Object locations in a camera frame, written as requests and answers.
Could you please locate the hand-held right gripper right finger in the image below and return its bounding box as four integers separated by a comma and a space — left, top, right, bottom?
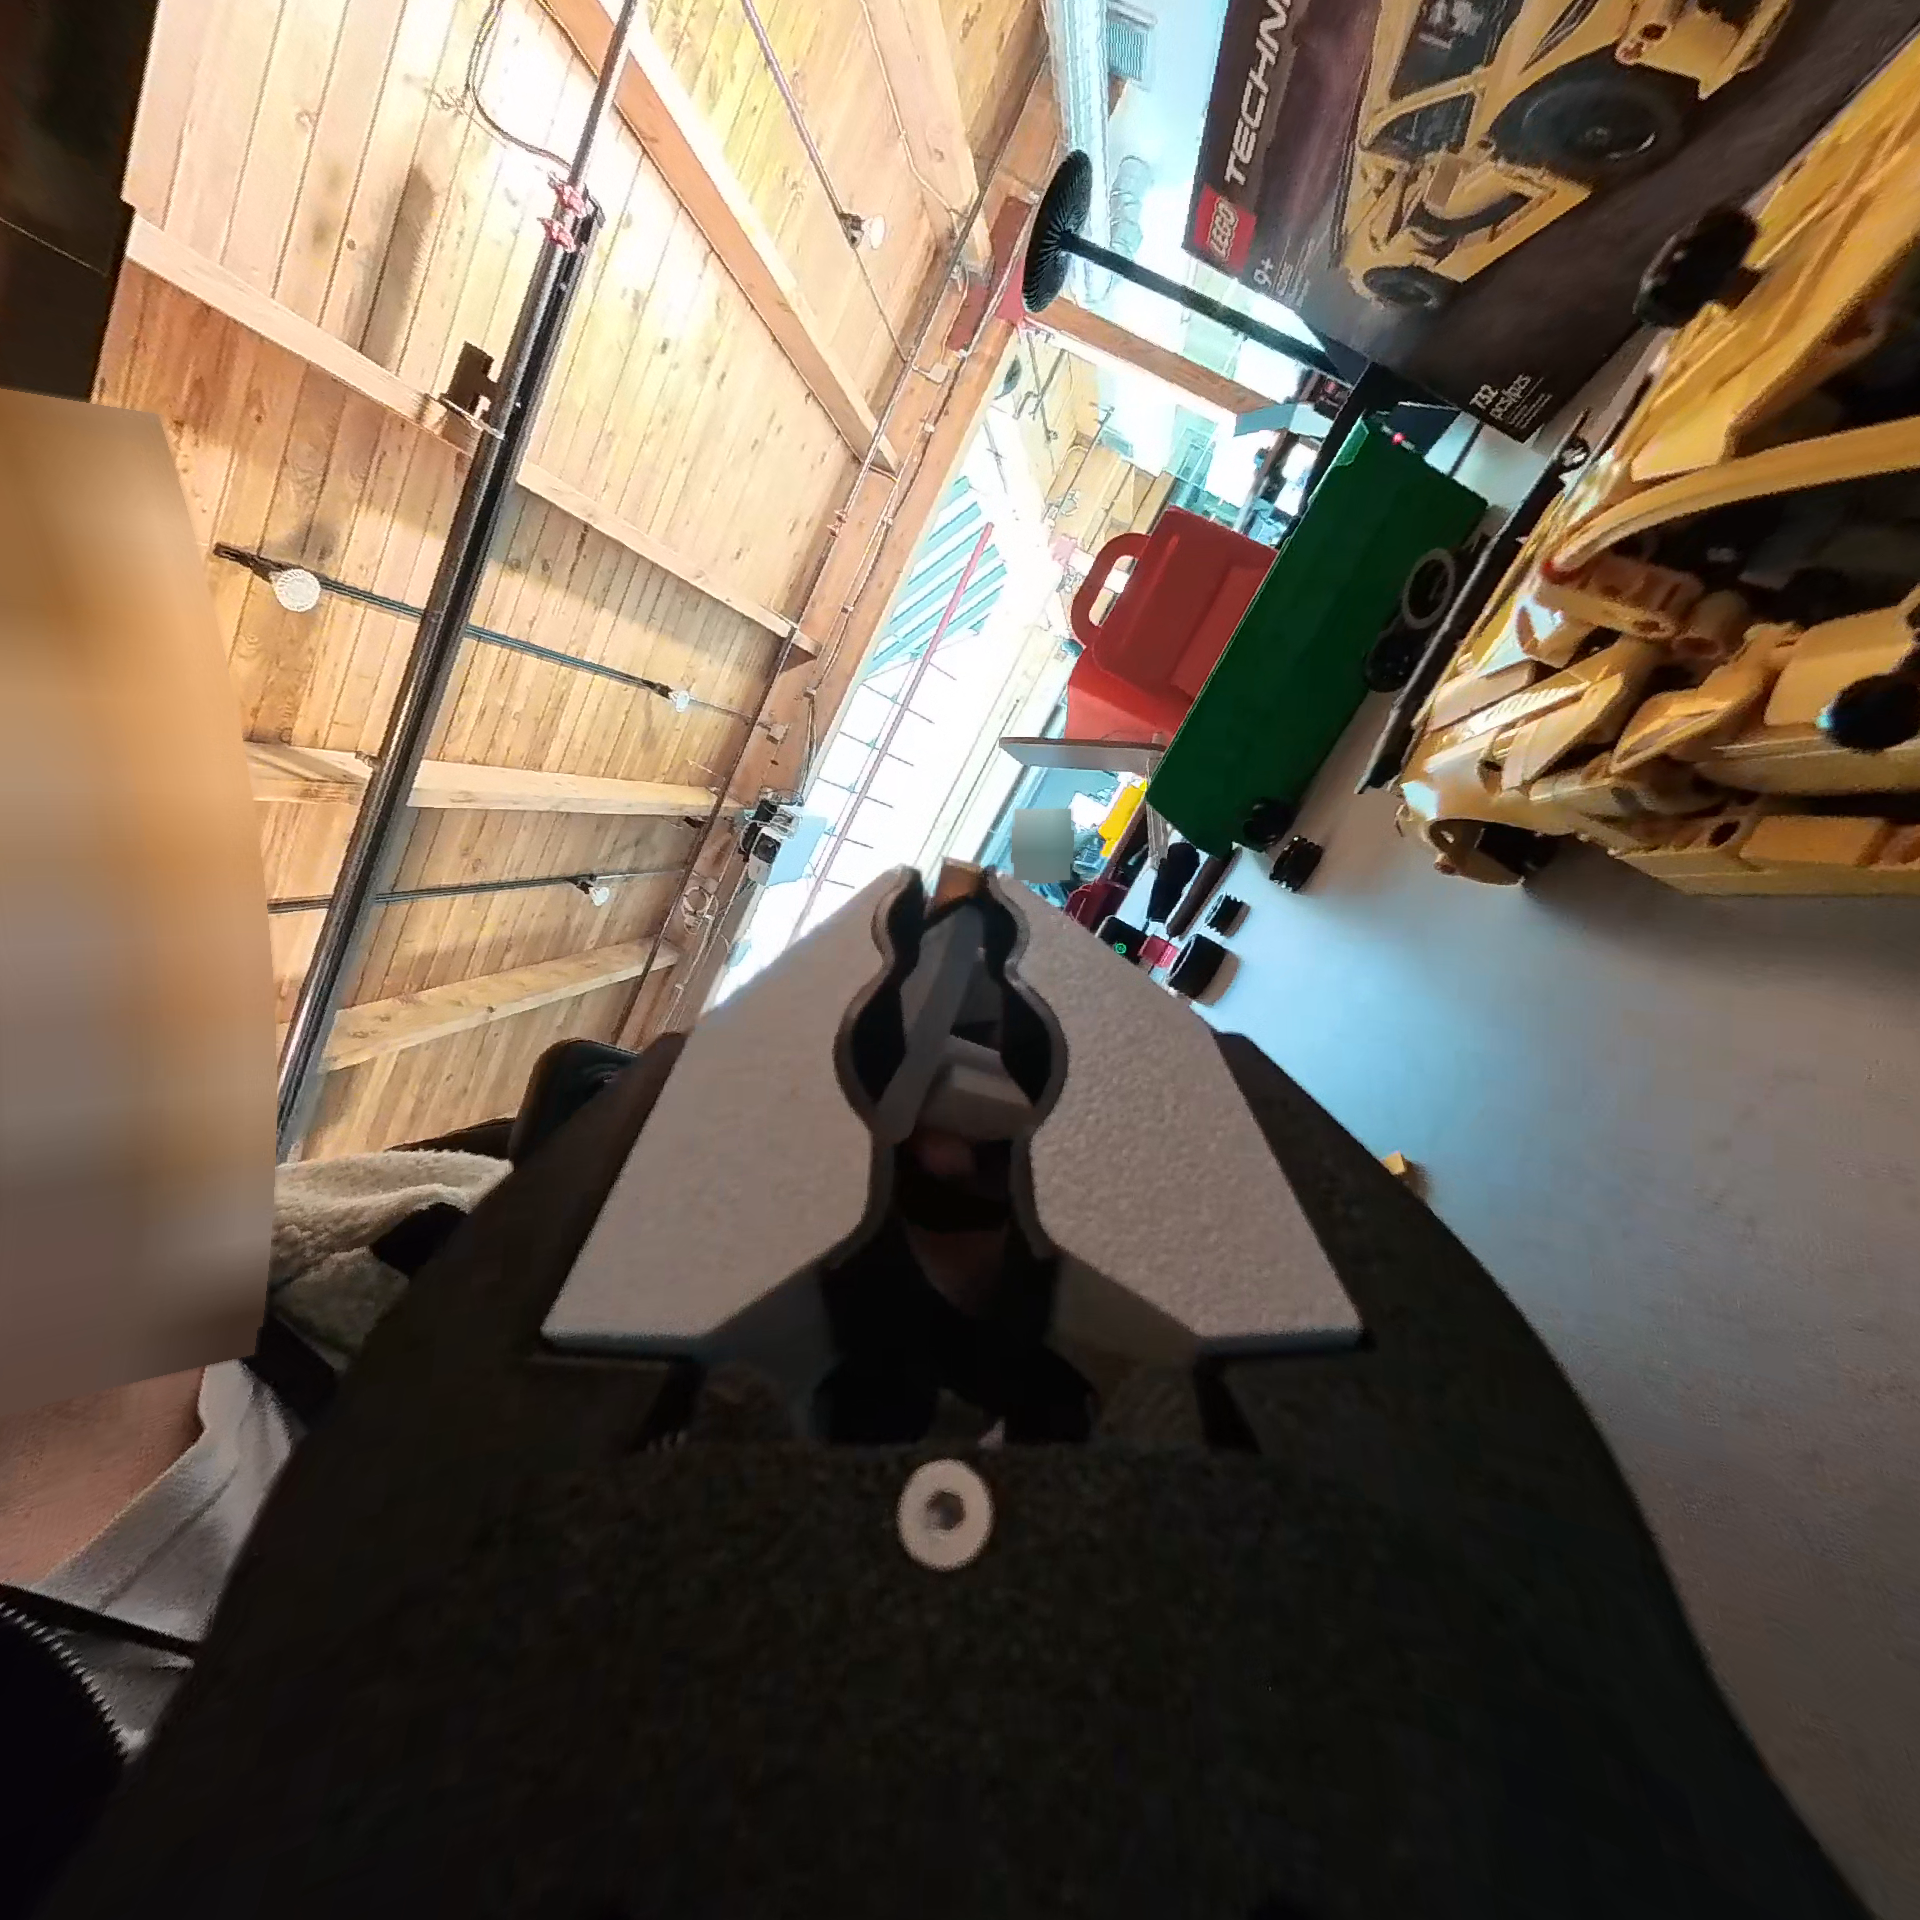
978, 871, 1368, 1445

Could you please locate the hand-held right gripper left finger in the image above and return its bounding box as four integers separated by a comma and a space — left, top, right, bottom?
539, 865, 929, 1445

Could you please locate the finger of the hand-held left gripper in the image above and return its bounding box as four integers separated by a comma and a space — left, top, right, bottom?
874, 857, 1040, 1150

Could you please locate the yellow toy brick car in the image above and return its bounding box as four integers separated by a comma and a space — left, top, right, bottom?
1393, 61, 1920, 903

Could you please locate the grey desk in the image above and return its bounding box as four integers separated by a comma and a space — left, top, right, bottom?
1185, 359, 1920, 1920

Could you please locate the brown fleece-lined jacket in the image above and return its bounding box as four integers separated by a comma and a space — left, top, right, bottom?
247, 1037, 647, 1383

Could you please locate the green plastic bin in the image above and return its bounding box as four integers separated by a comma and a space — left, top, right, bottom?
1143, 417, 1491, 855

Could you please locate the grey shirt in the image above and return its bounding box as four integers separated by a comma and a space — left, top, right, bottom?
24, 1352, 295, 1765

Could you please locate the toy car set box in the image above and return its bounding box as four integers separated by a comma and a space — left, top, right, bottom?
1183, 0, 1920, 447

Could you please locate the red plastic bin with handle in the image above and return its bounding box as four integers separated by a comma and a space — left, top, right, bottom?
1063, 507, 1280, 747

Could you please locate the black ceiling rail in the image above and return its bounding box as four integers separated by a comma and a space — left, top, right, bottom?
274, 0, 647, 1158

